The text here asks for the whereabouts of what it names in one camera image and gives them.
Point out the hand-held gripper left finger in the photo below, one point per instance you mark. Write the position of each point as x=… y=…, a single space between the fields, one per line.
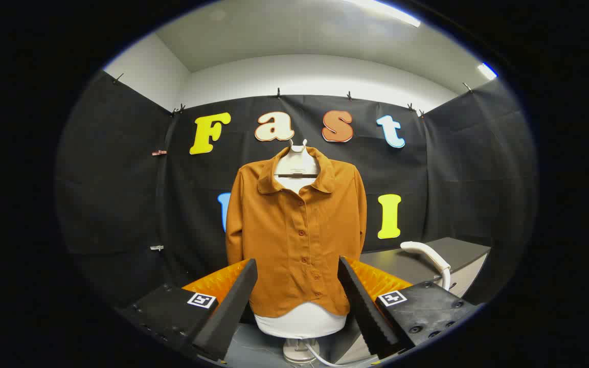
x=233 y=301

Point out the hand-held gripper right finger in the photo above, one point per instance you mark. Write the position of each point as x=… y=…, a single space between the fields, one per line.
x=363 y=306

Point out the orange-brown button shirt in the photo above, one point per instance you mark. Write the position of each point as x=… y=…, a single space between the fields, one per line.
x=294 y=245

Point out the white garment steamer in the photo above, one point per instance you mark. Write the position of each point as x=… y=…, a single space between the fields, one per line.
x=427 y=251

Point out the white mannequin torso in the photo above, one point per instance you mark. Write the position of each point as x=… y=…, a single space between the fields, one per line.
x=299 y=322

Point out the white mannequin stand base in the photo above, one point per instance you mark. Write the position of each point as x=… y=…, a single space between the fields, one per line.
x=294 y=352

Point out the grey table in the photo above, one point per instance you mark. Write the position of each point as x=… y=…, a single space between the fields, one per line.
x=458 y=253

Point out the black backdrop cloth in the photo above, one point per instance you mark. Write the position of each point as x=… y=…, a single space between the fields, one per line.
x=120 y=204

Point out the row of black cloth clips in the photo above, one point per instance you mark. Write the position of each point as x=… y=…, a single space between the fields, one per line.
x=348 y=95

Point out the small ceiling light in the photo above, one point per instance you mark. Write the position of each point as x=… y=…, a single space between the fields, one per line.
x=486 y=71

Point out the long ceiling light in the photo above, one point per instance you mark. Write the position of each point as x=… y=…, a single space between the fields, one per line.
x=391 y=11

